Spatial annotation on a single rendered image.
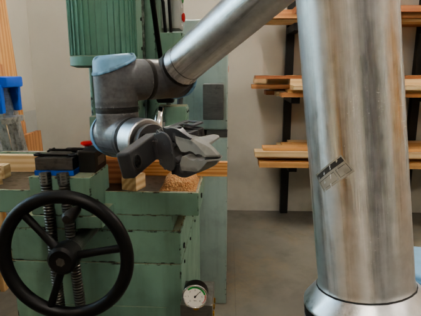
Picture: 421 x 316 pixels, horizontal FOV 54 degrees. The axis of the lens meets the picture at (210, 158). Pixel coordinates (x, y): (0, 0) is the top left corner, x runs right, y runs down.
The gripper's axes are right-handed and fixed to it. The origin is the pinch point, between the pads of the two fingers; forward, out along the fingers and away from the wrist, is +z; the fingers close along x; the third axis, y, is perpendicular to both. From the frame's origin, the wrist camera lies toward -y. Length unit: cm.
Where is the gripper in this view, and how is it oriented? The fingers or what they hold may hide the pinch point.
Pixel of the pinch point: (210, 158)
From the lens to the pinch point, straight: 65.6
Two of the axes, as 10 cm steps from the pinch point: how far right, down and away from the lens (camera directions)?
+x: 1.5, 9.4, 3.1
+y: 7.1, -3.2, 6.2
